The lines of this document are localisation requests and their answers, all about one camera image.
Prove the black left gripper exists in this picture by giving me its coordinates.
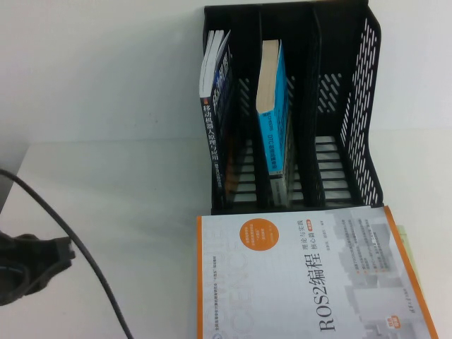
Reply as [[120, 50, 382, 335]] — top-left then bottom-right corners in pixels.
[[0, 231, 76, 307]]

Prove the white orange ROS2 book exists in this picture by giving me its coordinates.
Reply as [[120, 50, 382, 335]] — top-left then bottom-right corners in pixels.
[[196, 205, 439, 339]]

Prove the dark blue robotics book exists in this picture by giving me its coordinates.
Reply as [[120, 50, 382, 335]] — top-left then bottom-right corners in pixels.
[[198, 30, 236, 209]]

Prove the cyan and white book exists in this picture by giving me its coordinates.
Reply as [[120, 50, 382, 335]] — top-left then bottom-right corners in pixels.
[[254, 39, 294, 208]]

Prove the black plastic book stand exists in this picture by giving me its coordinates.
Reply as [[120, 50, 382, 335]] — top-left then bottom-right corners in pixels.
[[203, 0, 386, 216]]

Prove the pale yellow book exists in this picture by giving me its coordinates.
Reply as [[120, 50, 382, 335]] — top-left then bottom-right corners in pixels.
[[395, 225, 423, 287]]

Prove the black left camera cable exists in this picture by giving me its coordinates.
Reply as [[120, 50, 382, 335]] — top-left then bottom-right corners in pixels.
[[0, 168, 136, 339]]

